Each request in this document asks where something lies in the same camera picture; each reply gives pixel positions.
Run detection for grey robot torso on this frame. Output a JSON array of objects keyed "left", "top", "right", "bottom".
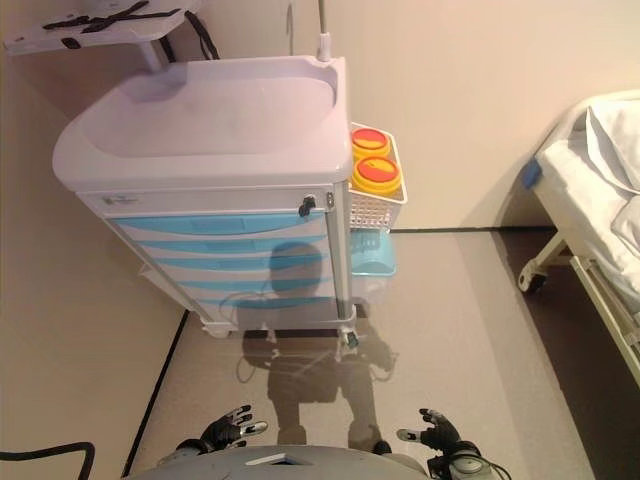
[{"left": 122, "top": 444, "right": 431, "bottom": 480}]

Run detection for cart caster wheel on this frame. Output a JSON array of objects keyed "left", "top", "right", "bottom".
[{"left": 339, "top": 322, "right": 362, "bottom": 361}]

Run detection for thick black cable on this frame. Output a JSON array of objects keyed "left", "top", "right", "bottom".
[{"left": 0, "top": 441, "right": 96, "bottom": 480}]

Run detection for black straps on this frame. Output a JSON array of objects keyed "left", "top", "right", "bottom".
[{"left": 42, "top": 0, "right": 181, "bottom": 51}]

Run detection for bed caster wheel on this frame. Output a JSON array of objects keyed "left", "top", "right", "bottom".
[{"left": 519, "top": 272, "right": 547, "bottom": 296}]

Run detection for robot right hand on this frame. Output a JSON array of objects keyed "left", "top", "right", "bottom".
[{"left": 396, "top": 407, "right": 476, "bottom": 459}]

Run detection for white hospital bed frame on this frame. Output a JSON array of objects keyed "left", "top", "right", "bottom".
[{"left": 517, "top": 89, "right": 640, "bottom": 391}]

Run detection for white mattress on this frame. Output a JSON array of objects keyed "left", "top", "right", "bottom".
[{"left": 539, "top": 92, "right": 640, "bottom": 281}]

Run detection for white medical cart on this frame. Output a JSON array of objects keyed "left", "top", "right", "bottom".
[{"left": 51, "top": 55, "right": 359, "bottom": 351}]

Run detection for white blanket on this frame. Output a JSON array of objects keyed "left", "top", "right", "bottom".
[{"left": 584, "top": 97, "right": 640, "bottom": 251}]

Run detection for white lattice basket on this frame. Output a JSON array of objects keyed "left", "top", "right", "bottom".
[{"left": 346, "top": 121, "right": 409, "bottom": 234}]

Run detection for white drawer blue handle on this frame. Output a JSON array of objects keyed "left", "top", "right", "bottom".
[
  {"left": 122, "top": 234, "right": 332, "bottom": 257},
  {"left": 182, "top": 293, "right": 337, "bottom": 321},
  {"left": 142, "top": 253, "right": 334, "bottom": 277},
  {"left": 164, "top": 273, "right": 335, "bottom": 296},
  {"left": 102, "top": 213, "right": 331, "bottom": 240}
]

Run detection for black hanging cable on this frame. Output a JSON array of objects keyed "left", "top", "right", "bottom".
[{"left": 184, "top": 9, "right": 221, "bottom": 61}]

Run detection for grey IV pole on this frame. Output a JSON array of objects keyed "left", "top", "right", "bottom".
[{"left": 314, "top": 0, "right": 335, "bottom": 64}]

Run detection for blue bed corner bumper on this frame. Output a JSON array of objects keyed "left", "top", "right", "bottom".
[{"left": 519, "top": 158, "right": 545, "bottom": 189}]

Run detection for yellow sharps container red lid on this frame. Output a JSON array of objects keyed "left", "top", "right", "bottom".
[
  {"left": 349, "top": 126, "right": 392, "bottom": 159},
  {"left": 351, "top": 154, "right": 403, "bottom": 194}
]

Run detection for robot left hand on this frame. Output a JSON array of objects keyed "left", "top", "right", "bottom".
[{"left": 199, "top": 404, "right": 270, "bottom": 454}]

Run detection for light blue bin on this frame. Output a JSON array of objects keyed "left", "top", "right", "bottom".
[{"left": 349, "top": 228, "right": 399, "bottom": 278}]

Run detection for white overbed table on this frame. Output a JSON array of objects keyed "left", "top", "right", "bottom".
[{"left": 2, "top": 0, "right": 211, "bottom": 76}]

